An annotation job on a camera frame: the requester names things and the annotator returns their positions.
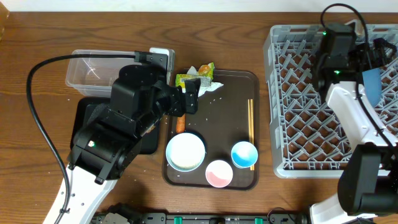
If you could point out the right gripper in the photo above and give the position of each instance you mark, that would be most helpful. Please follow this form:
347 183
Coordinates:
379 59

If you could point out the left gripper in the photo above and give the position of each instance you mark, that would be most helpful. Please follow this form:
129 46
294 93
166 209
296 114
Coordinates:
180 104

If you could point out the dark blue plate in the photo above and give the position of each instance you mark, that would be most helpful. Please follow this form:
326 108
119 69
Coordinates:
373 86

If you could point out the light blue rice bowl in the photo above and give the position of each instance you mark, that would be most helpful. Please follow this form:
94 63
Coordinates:
185 152

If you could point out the small blue cup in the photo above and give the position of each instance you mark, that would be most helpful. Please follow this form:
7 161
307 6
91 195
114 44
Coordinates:
244 154

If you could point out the small pink cup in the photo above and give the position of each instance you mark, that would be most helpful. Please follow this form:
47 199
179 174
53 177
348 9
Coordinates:
219 173

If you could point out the dried shiitake mushroom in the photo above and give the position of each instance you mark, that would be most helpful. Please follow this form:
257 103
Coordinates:
151 128

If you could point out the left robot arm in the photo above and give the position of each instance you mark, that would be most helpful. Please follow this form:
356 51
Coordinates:
111 139

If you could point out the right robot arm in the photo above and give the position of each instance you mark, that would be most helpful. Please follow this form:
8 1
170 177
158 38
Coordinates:
368 185

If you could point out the black waste tray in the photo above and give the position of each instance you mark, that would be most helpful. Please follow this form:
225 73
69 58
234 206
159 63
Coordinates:
85 108

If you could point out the grey dishwasher rack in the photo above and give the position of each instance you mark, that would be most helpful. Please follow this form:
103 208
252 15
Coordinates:
307 139

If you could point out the white crumpled napkin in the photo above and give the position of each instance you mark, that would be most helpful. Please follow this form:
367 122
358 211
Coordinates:
211 87

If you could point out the green snack wrapper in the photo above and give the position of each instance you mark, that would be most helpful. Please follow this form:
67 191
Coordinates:
182 78

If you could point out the orange snack wrapper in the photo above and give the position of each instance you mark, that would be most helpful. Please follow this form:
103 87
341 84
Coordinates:
206 70

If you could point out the orange carrot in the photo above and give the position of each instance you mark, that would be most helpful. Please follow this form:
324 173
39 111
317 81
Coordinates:
180 125

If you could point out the brown serving tray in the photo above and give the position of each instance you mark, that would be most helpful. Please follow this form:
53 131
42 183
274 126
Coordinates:
221 121

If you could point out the cooked white rice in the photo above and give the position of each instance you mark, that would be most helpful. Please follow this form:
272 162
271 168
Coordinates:
186 153

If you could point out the clear plastic bin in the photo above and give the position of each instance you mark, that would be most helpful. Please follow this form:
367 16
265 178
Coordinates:
95 76

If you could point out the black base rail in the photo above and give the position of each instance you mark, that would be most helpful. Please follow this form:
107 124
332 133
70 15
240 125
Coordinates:
162 218

